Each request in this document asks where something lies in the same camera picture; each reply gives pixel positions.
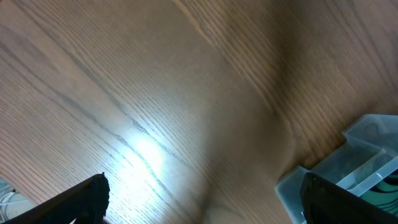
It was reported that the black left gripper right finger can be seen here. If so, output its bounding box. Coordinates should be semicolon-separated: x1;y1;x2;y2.
300;172;397;224

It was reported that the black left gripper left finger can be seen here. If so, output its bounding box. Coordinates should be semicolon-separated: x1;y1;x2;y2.
5;173;110;224

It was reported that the dark green garment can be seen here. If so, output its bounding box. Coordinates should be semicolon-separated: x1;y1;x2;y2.
361;170;397;215

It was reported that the clear plastic storage bin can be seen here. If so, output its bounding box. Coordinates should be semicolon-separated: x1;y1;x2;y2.
274;113;398;224

